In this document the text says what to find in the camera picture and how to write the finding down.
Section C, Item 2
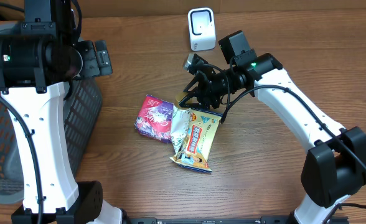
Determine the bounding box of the red purple pad pack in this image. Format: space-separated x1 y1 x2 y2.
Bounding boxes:
134 95 173 143

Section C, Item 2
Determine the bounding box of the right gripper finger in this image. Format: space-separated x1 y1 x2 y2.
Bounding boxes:
179 91 202 108
183 76 201 93

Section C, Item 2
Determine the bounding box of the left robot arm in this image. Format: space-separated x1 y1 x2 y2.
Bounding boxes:
0 1 124 224

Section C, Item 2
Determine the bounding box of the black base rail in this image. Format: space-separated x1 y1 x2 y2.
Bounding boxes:
130 215 296 224

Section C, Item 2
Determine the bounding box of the yellow snack bag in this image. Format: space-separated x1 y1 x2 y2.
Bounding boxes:
171 109 222 173

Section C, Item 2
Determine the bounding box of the white tube gold cap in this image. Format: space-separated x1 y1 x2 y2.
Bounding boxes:
171 92 190 154

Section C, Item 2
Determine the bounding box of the white barcode scanner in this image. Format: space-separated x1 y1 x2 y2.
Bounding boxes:
187 7 216 51

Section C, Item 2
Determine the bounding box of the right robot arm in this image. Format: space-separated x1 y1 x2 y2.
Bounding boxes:
179 31 366 223

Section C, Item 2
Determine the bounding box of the grey plastic basket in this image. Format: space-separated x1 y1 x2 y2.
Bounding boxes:
0 22 103 205

